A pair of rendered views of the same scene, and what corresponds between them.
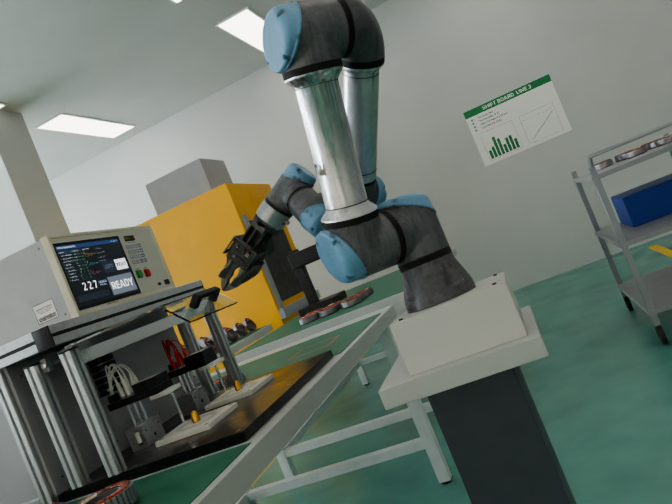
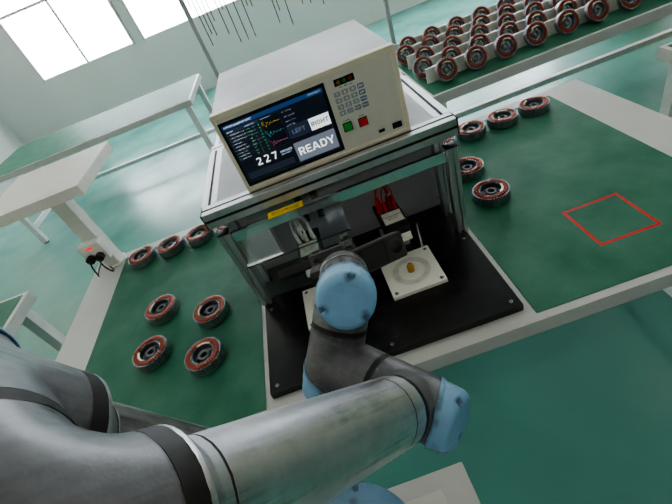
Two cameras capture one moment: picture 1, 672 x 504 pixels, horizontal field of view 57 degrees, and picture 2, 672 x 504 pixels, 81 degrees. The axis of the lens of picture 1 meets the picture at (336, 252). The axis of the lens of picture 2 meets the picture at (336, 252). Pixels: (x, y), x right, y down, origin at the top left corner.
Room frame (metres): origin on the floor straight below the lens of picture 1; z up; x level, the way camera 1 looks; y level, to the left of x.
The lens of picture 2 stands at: (1.37, -0.33, 1.57)
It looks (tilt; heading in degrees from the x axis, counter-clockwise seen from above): 39 degrees down; 78
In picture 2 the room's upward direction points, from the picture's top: 23 degrees counter-clockwise
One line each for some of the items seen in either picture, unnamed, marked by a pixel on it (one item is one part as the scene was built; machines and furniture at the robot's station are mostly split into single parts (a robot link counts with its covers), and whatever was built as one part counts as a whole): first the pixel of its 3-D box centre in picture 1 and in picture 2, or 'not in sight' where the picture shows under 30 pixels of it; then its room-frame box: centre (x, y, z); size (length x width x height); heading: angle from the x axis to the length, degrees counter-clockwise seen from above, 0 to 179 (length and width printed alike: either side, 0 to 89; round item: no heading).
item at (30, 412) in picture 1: (121, 385); (338, 200); (1.66, 0.67, 0.92); 0.66 x 0.01 x 0.30; 164
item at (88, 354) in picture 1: (152, 329); (337, 197); (1.61, 0.52, 1.03); 0.62 x 0.01 x 0.03; 164
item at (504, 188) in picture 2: (228, 381); (491, 192); (2.09, 0.50, 0.77); 0.11 x 0.11 x 0.04
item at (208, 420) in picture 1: (197, 423); (330, 301); (1.47, 0.46, 0.78); 0.15 x 0.15 x 0.01; 74
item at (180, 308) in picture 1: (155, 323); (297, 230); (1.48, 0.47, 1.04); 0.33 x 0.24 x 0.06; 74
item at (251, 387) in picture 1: (239, 391); (411, 271); (1.70, 0.39, 0.78); 0.15 x 0.15 x 0.01; 74
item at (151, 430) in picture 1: (145, 432); not in sight; (1.51, 0.60, 0.80); 0.07 x 0.05 x 0.06; 164
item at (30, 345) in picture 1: (78, 333); (316, 141); (1.68, 0.73, 1.09); 0.68 x 0.44 x 0.05; 164
